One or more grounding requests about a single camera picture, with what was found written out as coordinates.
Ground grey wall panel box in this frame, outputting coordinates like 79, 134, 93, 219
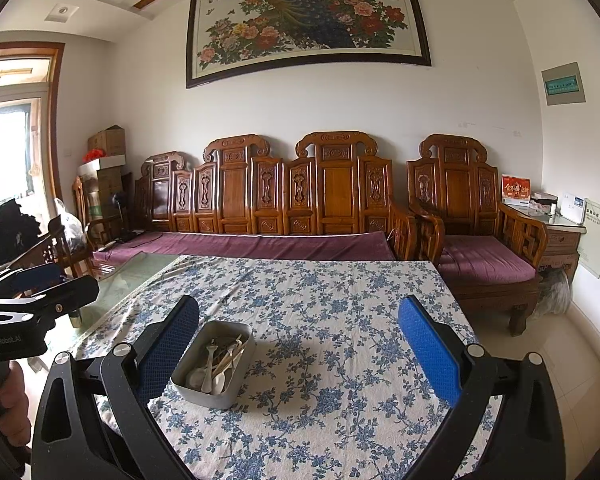
541, 62, 584, 106

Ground black cloth pile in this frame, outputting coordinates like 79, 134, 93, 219
0, 199, 42, 267

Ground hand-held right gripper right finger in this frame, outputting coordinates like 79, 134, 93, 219
398, 296, 566, 480

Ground person's left hand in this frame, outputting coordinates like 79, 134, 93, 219
0, 360, 27, 414

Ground large white plastic spoon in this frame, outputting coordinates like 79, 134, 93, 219
207, 352, 229, 395

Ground grey plastic bag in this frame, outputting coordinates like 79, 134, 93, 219
531, 267, 574, 317

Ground wooden door frame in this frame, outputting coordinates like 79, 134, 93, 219
0, 42, 67, 202

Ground wooden dining chair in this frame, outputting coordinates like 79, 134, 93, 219
0, 215, 83, 293

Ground white flat box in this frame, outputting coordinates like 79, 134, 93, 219
77, 152, 126, 177

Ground white wall cabinet cover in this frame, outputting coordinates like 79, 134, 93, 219
577, 199, 600, 279

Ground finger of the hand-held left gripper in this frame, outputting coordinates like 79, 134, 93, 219
0, 262, 64, 295
25, 277, 101, 327

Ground small white plastic spoon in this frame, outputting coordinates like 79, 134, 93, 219
186, 356, 209, 391

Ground carved wooden armchair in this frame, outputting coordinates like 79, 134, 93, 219
407, 134, 549, 337

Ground red desk calendar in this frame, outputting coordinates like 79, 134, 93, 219
501, 175, 532, 205

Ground ceiling vent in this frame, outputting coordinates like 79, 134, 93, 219
45, 4, 80, 22

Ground brown cardboard box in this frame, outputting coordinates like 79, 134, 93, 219
87, 125, 126, 159

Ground wooden side table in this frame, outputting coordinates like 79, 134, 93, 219
502, 200, 587, 282

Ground purple armchair cushion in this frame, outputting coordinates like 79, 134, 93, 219
439, 235, 537, 284

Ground purple sofa cushion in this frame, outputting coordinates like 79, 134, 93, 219
92, 231, 396, 268

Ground blue floral tablecloth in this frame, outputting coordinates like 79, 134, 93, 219
75, 255, 503, 480

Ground stacked dark boxes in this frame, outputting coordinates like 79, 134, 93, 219
86, 167, 124, 223

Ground rectangular metal tray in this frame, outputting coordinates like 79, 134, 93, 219
171, 320, 255, 410

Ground wooden chopstick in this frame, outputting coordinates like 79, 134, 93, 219
219, 331, 245, 367
212, 332, 246, 377

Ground carved wooden sofa bench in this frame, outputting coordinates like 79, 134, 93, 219
92, 131, 420, 281

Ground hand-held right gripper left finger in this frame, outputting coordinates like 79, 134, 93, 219
31, 295, 201, 480

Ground clear plastic bag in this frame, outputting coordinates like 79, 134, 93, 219
55, 199, 89, 252

